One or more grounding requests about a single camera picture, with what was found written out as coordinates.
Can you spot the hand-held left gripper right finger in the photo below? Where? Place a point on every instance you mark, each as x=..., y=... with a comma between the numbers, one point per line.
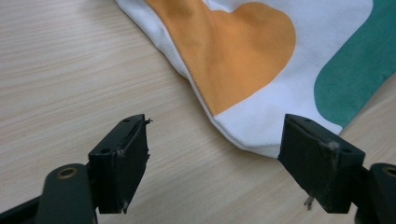
x=317, y=168

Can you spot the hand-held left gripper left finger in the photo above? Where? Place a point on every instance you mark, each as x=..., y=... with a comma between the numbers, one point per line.
x=120, y=168

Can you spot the white tote bag orange green print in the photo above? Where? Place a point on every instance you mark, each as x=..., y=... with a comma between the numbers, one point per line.
x=249, y=130

